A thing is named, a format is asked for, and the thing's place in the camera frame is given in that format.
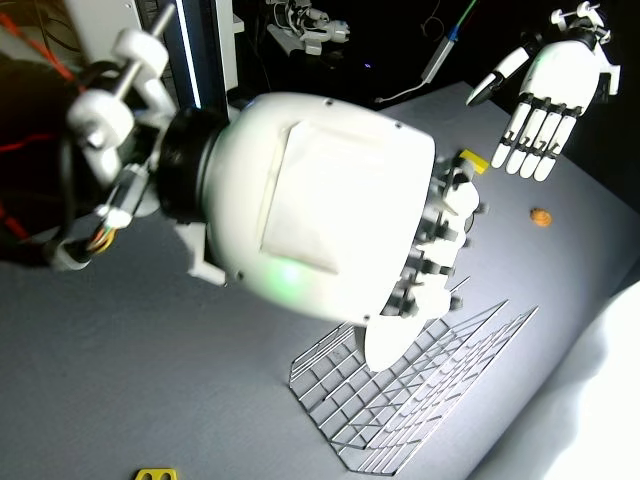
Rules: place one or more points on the spare white robotic hand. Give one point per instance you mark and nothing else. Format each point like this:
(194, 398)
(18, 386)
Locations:
(312, 30)

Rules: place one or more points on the yellow block with holes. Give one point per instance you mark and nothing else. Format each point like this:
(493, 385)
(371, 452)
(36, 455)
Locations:
(155, 474)

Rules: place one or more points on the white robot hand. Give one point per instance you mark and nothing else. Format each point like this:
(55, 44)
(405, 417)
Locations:
(325, 200)
(560, 75)

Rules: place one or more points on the grey table cloth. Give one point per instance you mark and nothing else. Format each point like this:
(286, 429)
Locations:
(150, 350)

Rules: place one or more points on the yellow flat block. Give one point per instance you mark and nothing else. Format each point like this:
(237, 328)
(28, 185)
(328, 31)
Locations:
(475, 162)

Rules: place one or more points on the brown round ridged toy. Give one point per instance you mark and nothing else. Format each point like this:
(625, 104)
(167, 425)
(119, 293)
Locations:
(541, 217)

